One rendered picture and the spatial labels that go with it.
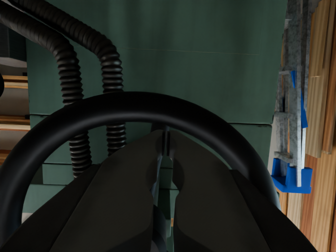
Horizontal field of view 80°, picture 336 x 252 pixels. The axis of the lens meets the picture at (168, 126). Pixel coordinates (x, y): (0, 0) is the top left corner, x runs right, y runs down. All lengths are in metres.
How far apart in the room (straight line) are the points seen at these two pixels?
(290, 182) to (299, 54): 0.66
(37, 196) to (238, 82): 0.42
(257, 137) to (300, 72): 0.84
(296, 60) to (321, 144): 0.76
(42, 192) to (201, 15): 0.43
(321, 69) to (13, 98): 3.53
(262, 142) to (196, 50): 0.20
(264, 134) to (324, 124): 1.36
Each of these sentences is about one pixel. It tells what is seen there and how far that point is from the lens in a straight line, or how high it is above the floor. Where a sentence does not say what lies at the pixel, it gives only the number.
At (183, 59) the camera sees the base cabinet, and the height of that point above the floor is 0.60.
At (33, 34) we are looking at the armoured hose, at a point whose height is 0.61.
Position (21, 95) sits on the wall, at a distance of 3.53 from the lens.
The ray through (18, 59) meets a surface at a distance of 0.43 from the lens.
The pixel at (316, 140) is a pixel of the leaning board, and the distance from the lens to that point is 1.76.
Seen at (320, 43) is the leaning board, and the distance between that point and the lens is 1.72.
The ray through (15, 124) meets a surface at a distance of 2.90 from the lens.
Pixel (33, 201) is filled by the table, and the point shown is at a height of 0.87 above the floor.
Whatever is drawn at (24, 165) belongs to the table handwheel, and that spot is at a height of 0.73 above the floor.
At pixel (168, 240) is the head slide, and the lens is 0.77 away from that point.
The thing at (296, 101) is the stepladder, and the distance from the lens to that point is 1.21.
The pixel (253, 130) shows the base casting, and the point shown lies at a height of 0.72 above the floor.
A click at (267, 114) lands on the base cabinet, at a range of 0.40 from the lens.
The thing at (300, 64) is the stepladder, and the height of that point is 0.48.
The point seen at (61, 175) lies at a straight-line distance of 0.43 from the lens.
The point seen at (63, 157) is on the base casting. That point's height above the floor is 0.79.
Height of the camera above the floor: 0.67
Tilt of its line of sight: 8 degrees up
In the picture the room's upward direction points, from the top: 177 degrees counter-clockwise
